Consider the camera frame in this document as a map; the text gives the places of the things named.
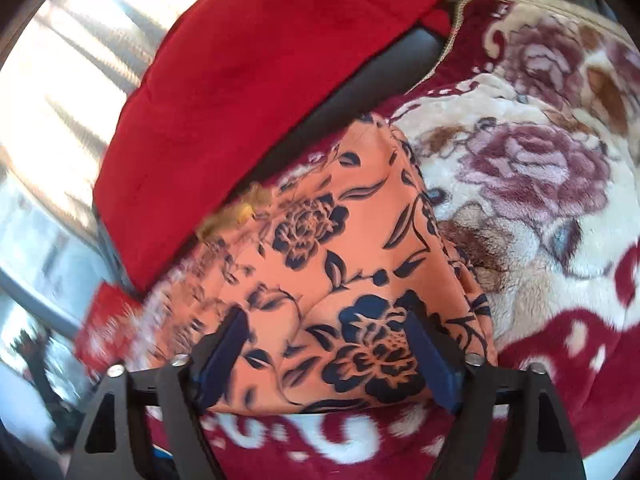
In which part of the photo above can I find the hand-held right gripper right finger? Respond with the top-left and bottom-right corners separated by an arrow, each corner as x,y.
404,310 -> 586,480

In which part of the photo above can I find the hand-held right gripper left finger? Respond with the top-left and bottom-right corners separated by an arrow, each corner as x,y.
75,305 -> 251,480

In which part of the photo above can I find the pink floral shirt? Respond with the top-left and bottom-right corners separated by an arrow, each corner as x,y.
145,112 -> 501,416

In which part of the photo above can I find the red gift bag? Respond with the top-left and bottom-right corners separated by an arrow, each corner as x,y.
75,282 -> 151,376

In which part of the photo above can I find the floral plush blanket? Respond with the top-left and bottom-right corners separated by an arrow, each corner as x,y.
145,0 -> 640,480

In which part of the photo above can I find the white appliance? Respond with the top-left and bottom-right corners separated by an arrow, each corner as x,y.
0,170 -> 108,321

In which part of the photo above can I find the red quilt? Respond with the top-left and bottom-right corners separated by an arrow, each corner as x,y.
92,0 -> 451,293

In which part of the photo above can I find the dark leather sofa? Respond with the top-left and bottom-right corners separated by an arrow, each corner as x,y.
92,0 -> 458,273

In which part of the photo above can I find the dotted cream curtain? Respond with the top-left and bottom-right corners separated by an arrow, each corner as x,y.
0,0 -> 173,241

